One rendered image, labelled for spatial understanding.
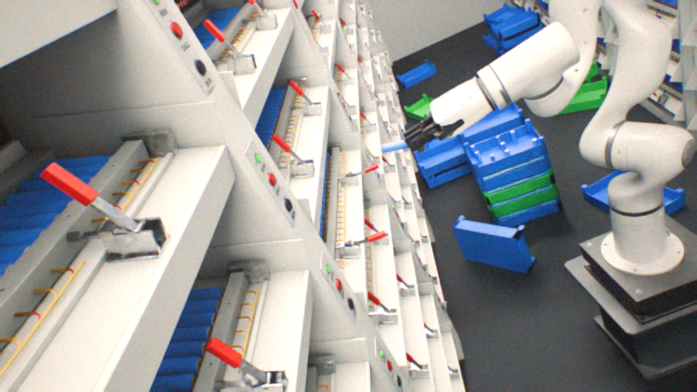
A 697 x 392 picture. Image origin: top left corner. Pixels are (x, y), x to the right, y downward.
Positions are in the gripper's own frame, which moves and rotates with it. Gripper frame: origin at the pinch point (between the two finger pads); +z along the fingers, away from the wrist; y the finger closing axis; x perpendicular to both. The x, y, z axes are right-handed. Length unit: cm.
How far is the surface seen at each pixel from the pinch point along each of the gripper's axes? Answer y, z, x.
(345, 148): -29.7, 22.9, 5.8
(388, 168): -81, 31, 44
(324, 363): 42.1, 22.7, 3.2
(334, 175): -12.6, 23.9, 3.0
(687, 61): -107, -83, 86
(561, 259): -65, -6, 113
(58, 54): 40, 16, -47
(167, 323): 63, 11, -28
